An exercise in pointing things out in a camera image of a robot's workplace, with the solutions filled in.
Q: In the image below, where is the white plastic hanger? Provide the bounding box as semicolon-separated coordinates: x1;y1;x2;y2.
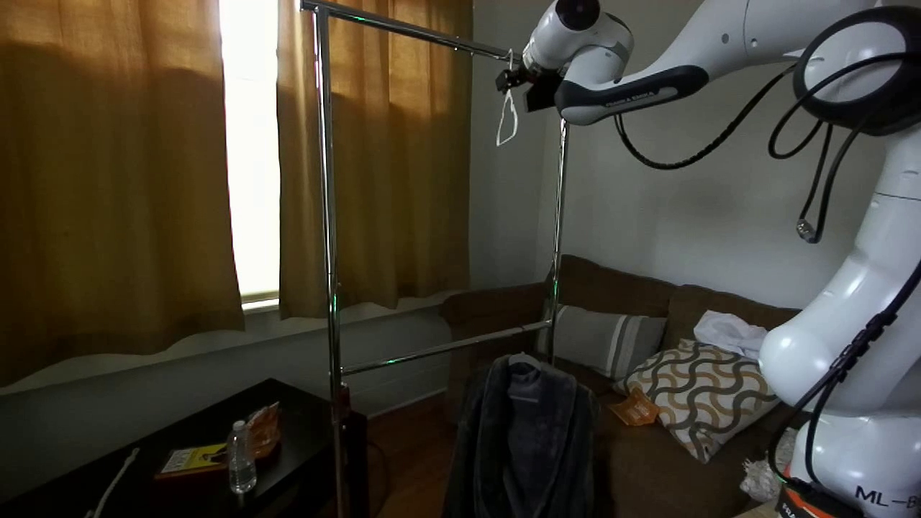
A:
493;82;525;153

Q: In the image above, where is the orange snack bag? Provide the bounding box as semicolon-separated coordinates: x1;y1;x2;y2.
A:
243;396;287;465

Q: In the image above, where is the wavy patterned pillow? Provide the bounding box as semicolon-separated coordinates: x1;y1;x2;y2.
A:
622;333;784;465

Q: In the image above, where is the orange item on sofa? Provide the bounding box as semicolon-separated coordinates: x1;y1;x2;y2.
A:
608;388;664;431

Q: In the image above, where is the black low table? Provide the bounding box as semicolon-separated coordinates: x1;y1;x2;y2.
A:
0;376;375;518

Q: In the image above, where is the dark hanging robe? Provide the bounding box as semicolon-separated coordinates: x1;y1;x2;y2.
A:
441;352;609;518

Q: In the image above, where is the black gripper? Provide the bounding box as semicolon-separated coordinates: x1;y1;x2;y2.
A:
493;54;571;116

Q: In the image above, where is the clear water bottle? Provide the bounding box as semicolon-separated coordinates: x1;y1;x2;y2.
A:
225;416;263;498

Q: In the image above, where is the white crumpled cloth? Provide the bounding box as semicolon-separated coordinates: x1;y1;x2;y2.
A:
692;307;771;362

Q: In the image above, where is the wide mustard curtain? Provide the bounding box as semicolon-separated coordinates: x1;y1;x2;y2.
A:
0;0;247;388

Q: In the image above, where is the grey striped pillow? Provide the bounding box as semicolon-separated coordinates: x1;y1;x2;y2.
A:
536;303;670;383

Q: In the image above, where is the yellow flat book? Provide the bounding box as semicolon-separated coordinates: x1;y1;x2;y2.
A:
155;439;237;480

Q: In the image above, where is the brown sofa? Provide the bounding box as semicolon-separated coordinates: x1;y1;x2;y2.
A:
437;249;812;518

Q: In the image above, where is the metal clothes rack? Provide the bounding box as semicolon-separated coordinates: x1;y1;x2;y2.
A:
299;0;576;518

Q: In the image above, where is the bright window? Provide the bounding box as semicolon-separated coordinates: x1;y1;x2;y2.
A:
217;0;284;311

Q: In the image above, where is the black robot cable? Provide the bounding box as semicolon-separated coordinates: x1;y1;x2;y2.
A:
609;8;921;482

